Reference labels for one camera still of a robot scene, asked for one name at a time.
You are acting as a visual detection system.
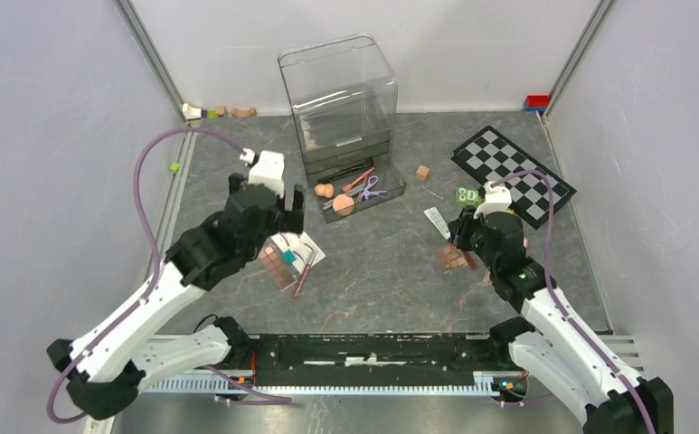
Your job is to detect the brown eyeshadow palette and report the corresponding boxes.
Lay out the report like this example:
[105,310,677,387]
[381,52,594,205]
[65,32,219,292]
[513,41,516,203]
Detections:
[259,245,296,290]

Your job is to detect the orange blush palette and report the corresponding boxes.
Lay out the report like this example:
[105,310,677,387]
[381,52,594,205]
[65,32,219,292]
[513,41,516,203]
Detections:
[435,246,468,272]

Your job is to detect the orange makeup sponge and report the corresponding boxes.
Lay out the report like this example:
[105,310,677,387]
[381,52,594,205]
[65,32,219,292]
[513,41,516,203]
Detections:
[314,184,335,199]

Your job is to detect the round peach powder puff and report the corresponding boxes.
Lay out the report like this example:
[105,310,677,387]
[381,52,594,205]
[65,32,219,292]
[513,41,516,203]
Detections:
[332,193,354,217]

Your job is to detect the thin pink lip brush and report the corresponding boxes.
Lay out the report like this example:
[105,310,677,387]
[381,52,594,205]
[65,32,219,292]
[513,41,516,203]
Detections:
[342,166,375,193]

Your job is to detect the black makeup brush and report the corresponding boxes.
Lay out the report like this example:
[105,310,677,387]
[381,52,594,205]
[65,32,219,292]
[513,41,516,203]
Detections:
[316,164,373,184]

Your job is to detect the purple eyelash curler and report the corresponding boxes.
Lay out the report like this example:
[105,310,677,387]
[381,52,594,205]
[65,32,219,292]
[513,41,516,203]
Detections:
[357,175,388,203]

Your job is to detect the clear acrylic drawer organizer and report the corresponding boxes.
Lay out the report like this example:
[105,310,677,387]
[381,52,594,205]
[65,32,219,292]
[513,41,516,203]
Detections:
[278,33,406,223]

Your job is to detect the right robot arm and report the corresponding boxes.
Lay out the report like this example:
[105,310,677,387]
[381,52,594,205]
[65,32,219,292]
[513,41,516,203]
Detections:
[448,207,675,433]

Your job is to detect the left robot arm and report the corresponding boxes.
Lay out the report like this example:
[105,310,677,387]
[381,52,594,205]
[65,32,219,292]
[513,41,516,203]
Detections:
[46,174,306,420]

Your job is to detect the green owl card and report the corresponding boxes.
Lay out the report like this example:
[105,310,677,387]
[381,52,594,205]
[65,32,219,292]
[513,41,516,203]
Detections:
[455,187,483,207]

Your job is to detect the teal cube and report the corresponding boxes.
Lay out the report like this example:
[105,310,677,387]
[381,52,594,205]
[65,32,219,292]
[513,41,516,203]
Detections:
[282,250,296,264]

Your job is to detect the eyebrow stencil card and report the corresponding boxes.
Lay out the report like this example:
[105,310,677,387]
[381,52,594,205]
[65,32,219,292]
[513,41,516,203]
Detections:
[271,232,326,273]

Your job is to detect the white cosmetic tube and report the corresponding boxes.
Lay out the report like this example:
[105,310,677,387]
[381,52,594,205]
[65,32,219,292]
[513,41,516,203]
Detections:
[423,207,450,241]

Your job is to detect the red lip gloss tube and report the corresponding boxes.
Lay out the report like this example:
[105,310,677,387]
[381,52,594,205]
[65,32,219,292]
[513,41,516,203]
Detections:
[293,250,316,298]

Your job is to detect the black white checkerboard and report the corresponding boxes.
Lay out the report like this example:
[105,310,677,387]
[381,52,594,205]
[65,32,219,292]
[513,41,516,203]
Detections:
[453,125,578,231]

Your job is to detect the wooden cube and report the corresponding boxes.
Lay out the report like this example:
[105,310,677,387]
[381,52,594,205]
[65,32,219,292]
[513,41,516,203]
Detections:
[415,165,430,182]

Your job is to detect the small wooden toy blocks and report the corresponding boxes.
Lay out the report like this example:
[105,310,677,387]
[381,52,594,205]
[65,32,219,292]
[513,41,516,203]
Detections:
[181,102,258,122]

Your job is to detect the red blue blocks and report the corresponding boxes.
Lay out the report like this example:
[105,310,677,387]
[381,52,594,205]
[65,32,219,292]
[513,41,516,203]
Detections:
[523,94,551,112]

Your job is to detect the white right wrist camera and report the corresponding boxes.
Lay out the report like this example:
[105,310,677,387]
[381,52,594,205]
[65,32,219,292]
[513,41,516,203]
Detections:
[474,182,512,219]

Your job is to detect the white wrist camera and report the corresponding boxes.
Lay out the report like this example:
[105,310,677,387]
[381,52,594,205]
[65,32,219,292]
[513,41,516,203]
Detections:
[240,148,285,198]
[474,182,512,219]

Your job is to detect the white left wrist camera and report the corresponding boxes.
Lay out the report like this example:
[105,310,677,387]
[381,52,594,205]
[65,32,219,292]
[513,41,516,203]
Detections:
[240,148,285,198]

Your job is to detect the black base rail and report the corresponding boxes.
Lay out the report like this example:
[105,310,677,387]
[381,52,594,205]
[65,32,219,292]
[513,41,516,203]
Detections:
[216,333,522,387]

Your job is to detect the aluminium frame rail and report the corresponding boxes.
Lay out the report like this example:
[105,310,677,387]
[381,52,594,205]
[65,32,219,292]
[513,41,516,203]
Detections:
[113,0,186,122]

